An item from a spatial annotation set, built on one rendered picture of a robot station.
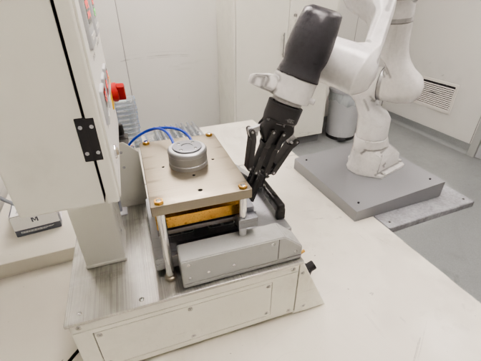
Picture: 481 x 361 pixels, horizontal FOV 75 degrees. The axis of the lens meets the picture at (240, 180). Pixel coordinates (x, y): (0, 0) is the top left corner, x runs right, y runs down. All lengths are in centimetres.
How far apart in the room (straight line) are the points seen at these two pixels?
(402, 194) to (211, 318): 80
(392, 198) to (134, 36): 243
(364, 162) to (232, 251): 79
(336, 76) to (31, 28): 52
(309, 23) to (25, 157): 49
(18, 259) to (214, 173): 64
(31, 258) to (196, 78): 244
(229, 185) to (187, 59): 259
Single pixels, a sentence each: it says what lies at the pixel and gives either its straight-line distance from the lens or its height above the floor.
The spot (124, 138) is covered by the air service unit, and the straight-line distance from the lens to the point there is 87.
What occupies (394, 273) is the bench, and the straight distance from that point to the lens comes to 100.
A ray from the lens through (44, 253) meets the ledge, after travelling 104.
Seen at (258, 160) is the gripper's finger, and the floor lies 110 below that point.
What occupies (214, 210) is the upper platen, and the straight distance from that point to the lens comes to 61.
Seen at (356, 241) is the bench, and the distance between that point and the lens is 106.
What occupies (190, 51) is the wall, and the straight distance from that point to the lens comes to 311.
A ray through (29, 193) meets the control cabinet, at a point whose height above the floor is 119.
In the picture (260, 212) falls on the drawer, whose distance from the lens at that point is 74.
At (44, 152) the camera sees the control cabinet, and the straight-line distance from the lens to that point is 47.
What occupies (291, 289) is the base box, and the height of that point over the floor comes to 85.
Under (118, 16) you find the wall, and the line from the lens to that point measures 299.
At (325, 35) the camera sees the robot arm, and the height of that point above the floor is 135.
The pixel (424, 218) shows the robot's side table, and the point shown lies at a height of 75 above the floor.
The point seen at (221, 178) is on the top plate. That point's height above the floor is 111.
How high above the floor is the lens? 142
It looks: 31 degrees down
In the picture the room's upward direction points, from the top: straight up
